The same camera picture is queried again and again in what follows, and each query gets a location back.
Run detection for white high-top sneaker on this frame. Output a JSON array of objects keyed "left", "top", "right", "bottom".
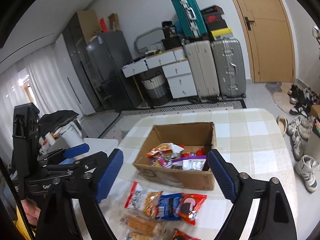
[{"left": 295, "top": 155, "right": 319, "bottom": 193}]

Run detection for silver hard suitcase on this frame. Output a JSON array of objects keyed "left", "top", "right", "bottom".
[{"left": 211, "top": 38, "right": 246, "bottom": 99}]

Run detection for oval mirror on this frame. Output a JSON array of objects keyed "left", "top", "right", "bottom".
[{"left": 133, "top": 27, "right": 164, "bottom": 56}]

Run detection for teal hard suitcase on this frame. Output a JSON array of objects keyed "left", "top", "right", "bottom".
[{"left": 171, "top": 0, "right": 208, "bottom": 38}]

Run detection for beige hard suitcase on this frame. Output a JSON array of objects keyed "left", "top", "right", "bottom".
[{"left": 183, "top": 40, "right": 220, "bottom": 98}]

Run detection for white curtain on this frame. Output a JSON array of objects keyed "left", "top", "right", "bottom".
[{"left": 0, "top": 43, "right": 85, "bottom": 165}]

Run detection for white bucket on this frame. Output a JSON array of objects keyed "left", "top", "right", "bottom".
[{"left": 60, "top": 121, "right": 85, "bottom": 147}]

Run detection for red Oreo packet with pink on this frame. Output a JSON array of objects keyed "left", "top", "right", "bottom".
[{"left": 178, "top": 193, "right": 207, "bottom": 225}]

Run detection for clear orange cracker pack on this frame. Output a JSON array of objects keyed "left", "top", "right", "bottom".
[{"left": 120, "top": 215, "right": 163, "bottom": 239}]

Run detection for red chocolate Oreo packet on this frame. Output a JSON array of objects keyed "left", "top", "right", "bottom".
[{"left": 171, "top": 229, "right": 200, "bottom": 240}]

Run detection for brown wooden door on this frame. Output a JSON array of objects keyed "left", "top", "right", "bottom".
[{"left": 233, "top": 0, "right": 295, "bottom": 82}]

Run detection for orange white snack bag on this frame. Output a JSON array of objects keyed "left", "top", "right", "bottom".
[{"left": 147, "top": 142, "right": 184, "bottom": 159}]

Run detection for yellow box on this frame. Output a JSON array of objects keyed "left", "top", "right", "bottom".
[{"left": 211, "top": 28, "right": 234, "bottom": 41}]

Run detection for white red noodle snack bag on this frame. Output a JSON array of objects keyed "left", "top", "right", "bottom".
[{"left": 124, "top": 181, "right": 147, "bottom": 211}]

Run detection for grey white laundry basket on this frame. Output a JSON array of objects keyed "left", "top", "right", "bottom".
[{"left": 142, "top": 70, "right": 171, "bottom": 107}]

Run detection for white drawer desk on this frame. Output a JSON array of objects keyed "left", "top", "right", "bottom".
[{"left": 121, "top": 47, "right": 197, "bottom": 99}]

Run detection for black cloth on bucket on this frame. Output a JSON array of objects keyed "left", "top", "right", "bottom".
[{"left": 37, "top": 110, "right": 79, "bottom": 137}]

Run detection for person's left hand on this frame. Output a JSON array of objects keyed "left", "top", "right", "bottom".
[{"left": 21, "top": 199, "right": 41, "bottom": 226}]

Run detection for black tall cabinet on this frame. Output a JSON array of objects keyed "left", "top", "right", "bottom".
[{"left": 62, "top": 12, "right": 104, "bottom": 113}]

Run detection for black red shoe box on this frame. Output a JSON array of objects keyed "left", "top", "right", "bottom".
[{"left": 201, "top": 5, "right": 228, "bottom": 31}]

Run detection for grey door mat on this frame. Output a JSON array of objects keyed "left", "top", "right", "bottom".
[{"left": 265, "top": 82, "right": 293, "bottom": 114}]

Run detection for cardboard box on cabinet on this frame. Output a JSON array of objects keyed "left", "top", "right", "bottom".
[{"left": 76, "top": 10, "right": 101, "bottom": 45}]

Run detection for black refrigerator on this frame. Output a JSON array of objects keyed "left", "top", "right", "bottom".
[{"left": 87, "top": 31, "right": 142, "bottom": 112}]

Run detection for brown cardboard SF box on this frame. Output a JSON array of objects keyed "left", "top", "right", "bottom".
[{"left": 133, "top": 122, "right": 216, "bottom": 191}]

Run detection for blue Oreo packet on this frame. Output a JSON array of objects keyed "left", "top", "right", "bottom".
[{"left": 156, "top": 193, "right": 182, "bottom": 221}]

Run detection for purple white snack packet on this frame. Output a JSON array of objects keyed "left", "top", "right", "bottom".
[{"left": 171, "top": 155, "right": 207, "bottom": 171}]

